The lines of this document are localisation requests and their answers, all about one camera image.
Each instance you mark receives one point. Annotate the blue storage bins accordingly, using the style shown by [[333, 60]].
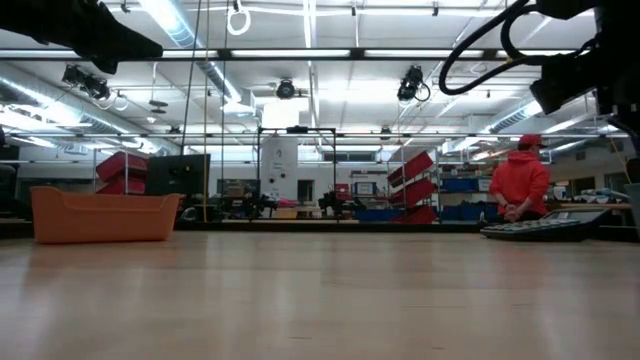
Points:
[[460, 186]]

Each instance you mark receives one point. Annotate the black desk calculator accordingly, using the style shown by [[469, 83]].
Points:
[[540, 227]]

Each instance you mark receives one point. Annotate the black background monitor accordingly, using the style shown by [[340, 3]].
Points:
[[177, 175]]

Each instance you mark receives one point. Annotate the black ceiling camera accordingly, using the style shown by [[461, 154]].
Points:
[[285, 89]]

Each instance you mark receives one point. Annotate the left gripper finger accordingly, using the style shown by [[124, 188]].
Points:
[[120, 45]]

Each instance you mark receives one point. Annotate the black background robot arm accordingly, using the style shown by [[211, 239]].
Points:
[[340, 202], [250, 205]]

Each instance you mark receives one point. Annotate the person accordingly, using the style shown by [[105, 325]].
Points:
[[520, 182]]

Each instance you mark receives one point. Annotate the red tilted bin rack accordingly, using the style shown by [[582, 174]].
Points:
[[412, 190]]

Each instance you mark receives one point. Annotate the red storage bin stack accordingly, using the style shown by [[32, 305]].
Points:
[[122, 172]]

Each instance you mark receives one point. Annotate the yellow vertical pole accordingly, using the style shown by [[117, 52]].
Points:
[[205, 190]]

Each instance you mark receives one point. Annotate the black metal rack frame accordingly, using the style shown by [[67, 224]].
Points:
[[296, 130]]

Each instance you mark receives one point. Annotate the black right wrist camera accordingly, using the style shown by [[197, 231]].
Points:
[[567, 82]]

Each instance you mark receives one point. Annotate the orange plastic bin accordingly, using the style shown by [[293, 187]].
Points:
[[100, 217]]

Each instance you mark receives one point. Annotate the white cylindrical tank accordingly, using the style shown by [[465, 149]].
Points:
[[279, 167]]

